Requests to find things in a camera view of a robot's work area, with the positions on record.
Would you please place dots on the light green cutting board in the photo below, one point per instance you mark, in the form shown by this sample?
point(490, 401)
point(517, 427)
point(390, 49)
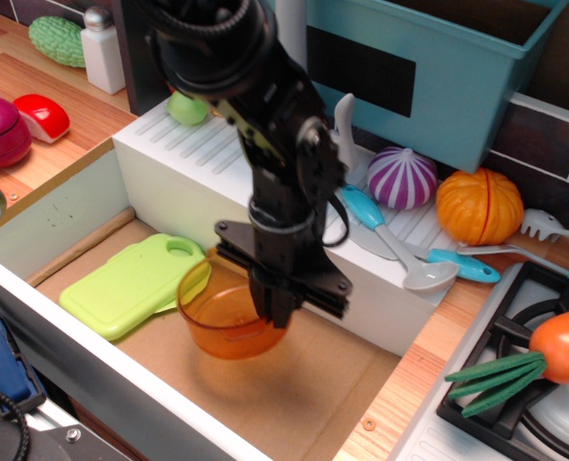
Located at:
point(134, 284)

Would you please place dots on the grey toy pasta server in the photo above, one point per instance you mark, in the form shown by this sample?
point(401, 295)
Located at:
point(536, 223)

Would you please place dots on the green toy apple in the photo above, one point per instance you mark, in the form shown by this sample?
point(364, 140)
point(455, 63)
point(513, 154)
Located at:
point(186, 111)

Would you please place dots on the blue handled grey knife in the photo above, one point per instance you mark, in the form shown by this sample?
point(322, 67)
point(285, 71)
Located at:
point(468, 267)

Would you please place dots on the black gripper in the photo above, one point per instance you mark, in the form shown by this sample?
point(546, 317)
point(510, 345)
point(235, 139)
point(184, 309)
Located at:
point(282, 249)

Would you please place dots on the teal plastic bin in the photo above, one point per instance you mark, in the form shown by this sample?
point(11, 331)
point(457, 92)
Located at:
point(419, 80)

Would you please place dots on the black toy stove grate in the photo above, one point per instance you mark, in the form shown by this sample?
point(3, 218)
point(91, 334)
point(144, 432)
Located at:
point(534, 424)

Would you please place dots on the white toy sink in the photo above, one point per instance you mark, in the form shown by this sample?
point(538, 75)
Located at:
point(155, 388)

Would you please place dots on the green bumpy toy gourd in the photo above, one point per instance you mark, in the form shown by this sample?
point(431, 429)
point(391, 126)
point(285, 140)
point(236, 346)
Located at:
point(59, 40)

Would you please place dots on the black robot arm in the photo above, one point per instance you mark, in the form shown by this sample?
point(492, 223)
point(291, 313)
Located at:
point(227, 54)

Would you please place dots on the grey toy faucet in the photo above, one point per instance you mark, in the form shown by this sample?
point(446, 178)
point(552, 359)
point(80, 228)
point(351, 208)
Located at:
point(343, 127)

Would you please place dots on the blue clamp block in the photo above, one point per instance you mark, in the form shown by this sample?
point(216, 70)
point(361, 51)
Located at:
point(18, 381)

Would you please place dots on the orange transparent toy pot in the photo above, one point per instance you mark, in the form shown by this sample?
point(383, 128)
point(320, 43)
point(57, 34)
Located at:
point(214, 298)

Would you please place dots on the red white toy slice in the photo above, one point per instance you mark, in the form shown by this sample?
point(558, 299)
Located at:
point(46, 119)

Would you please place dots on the orange toy pumpkin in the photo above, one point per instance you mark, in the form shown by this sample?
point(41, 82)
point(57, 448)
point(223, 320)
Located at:
point(483, 208)

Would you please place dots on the orange toy carrot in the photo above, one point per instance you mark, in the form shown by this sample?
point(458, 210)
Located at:
point(494, 382)

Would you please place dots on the white salt shaker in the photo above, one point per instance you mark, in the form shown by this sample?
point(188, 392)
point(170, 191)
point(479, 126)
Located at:
point(101, 50)

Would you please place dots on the blue handled grey spoon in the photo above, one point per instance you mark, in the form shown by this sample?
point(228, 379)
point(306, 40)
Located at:
point(422, 277)

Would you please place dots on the purple striped toy onion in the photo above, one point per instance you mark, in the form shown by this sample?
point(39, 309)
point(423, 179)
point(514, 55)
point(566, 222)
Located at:
point(401, 179)

